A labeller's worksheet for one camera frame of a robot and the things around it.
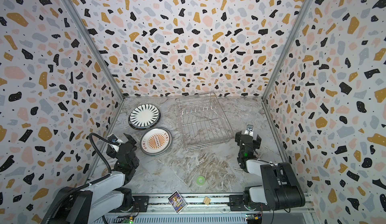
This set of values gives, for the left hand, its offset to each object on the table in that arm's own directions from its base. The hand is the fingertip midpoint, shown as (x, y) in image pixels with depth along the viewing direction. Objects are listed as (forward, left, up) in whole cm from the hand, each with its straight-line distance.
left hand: (117, 137), depth 80 cm
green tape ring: (-18, -46, -16) cm, 52 cm away
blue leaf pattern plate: (+25, -5, -14) cm, 29 cm away
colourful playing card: (-29, -33, -13) cm, 46 cm away
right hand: (+6, -73, -4) cm, 74 cm away
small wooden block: (-28, -48, -14) cm, 57 cm away
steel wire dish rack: (+18, -47, -13) cm, 52 cm away
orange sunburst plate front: (+4, -17, -13) cm, 22 cm away
